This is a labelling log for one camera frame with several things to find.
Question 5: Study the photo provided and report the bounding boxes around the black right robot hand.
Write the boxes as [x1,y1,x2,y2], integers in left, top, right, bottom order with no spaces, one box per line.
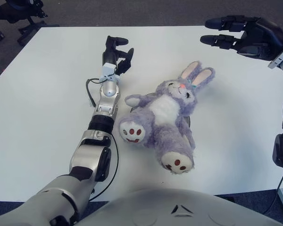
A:
[200,15,283,62]

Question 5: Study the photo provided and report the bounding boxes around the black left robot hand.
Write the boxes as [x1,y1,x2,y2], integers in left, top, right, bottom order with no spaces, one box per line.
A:
[102,35,134,76]

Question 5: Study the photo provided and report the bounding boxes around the purple plush bunny doll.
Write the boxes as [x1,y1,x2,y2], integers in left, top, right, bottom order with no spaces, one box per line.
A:
[119,60,216,175]

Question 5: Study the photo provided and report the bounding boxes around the white plate black rim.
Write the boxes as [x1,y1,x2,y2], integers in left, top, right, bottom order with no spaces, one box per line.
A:
[129,93,192,132]

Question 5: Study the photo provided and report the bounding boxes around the black office chair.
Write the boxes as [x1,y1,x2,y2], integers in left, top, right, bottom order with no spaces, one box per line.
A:
[0,0,59,45]

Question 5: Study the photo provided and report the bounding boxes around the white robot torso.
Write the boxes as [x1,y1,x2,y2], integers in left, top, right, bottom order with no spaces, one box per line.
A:
[77,188,283,226]

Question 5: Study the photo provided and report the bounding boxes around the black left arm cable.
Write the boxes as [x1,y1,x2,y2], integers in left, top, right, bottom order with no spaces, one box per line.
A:
[86,77,120,202]

